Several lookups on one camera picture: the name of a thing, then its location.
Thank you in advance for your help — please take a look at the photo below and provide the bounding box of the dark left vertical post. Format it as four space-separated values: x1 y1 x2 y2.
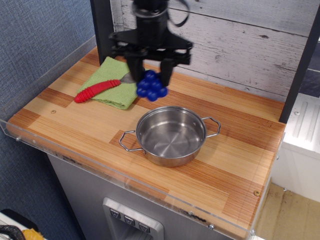
90 0 114 65

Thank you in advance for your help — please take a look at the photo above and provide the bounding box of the dark right vertical post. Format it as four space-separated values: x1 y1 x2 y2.
278 0 320 124

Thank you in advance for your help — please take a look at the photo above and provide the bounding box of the clear acrylic table guard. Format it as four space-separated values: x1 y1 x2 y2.
0 33 285 228

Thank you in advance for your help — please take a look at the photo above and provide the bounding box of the red handled metal spoon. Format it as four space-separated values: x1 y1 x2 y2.
74 72 136 103

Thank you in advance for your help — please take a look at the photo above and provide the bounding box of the white ribbed side counter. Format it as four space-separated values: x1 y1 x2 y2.
271 93 320 202

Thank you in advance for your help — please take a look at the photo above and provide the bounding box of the yellow object bottom left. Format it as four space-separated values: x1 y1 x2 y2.
22 228 45 240

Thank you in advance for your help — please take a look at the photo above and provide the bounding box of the grey toy fridge cabinet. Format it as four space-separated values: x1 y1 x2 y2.
46 152 251 240

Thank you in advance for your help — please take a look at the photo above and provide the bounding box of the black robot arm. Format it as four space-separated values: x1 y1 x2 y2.
109 0 193 87

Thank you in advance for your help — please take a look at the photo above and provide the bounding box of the blue toy grape bunch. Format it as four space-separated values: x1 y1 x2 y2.
136 69 168 102

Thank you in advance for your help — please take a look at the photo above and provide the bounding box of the dark vertical post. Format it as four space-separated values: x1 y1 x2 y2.
90 0 114 65
278 0 320 124

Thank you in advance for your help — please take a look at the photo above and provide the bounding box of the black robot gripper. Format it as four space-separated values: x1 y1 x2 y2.
109 9 193 87

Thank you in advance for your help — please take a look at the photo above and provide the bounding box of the stainless steel pot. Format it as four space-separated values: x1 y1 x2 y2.
119 106 221 168

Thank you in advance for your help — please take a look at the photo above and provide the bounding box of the green folded cloth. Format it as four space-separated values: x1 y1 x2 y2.
77 57 138 110

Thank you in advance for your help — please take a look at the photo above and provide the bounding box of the silver dispenser panel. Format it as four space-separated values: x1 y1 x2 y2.
102 197 165 240

